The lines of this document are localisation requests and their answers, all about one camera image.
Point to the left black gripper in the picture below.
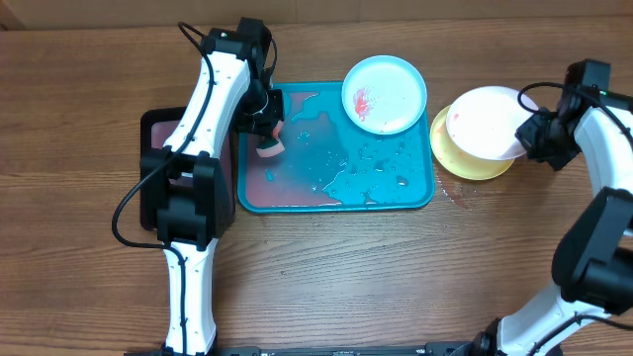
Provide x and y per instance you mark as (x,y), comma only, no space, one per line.
(265,126)

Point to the black rectangular tray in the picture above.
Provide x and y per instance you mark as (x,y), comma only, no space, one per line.
(156,126)

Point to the light blue plastic plate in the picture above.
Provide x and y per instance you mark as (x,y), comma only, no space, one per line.
(384,94)

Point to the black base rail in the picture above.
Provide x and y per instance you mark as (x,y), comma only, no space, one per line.
(429,349)

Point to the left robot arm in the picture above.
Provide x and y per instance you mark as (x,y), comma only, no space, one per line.
(185,190)

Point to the teal plastic tray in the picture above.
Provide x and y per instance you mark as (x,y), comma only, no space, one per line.
(329,164)

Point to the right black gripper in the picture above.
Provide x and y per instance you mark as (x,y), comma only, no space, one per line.
(531,133)

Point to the green and orange sponge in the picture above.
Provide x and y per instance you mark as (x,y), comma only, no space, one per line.
(271,145)

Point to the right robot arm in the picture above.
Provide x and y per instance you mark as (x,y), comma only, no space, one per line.
(591,272)

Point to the yellow-green plastic plate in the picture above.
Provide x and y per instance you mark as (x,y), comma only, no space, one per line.
(457,161)

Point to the white plastic plate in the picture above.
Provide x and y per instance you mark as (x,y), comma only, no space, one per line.
(483,122)

